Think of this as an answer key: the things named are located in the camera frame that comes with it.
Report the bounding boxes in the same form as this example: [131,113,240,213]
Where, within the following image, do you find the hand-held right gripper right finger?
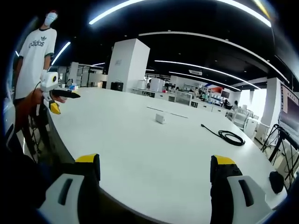
[209,154,274,224]

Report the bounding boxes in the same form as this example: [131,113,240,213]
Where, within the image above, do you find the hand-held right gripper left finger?
[37,153,101,224]

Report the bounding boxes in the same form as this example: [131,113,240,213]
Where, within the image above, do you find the black Type-C cable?
[200,123,246,147]

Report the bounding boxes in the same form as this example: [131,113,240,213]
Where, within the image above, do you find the white charger adapter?
[155,113,167,125]

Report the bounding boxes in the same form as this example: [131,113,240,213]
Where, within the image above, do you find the white desk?
[45,87,289,224]

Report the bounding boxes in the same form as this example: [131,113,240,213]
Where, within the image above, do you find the person's left hand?
[53,95,69,104]

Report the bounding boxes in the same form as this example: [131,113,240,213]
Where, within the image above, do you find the short ceiling light strip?
[50,41,71,66]

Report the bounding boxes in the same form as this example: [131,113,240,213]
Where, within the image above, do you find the black pouch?
[268,171,285,195]

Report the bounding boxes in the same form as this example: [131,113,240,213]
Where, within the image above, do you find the person's dark clothing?
[4,140,51,210]

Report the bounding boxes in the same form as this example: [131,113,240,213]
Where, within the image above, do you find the black box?
[110,81,124,91]

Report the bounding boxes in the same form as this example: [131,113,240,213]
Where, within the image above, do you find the black tripod stand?
[261,123,299,187]

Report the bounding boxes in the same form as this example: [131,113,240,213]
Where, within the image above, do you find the large white pillar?
[106,38,150,93]

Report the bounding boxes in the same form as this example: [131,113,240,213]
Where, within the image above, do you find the white office chair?
[233,108,257,139]

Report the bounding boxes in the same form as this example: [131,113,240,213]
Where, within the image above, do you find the long ceiling light strip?
[88,0,273,28]

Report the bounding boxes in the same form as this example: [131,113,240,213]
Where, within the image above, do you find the slim white pillar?
[260,77,281,127]

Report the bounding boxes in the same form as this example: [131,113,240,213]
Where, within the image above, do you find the large display screen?
[278,83,299,139]

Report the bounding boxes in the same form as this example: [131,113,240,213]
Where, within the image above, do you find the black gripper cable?
[34,81,43,119]

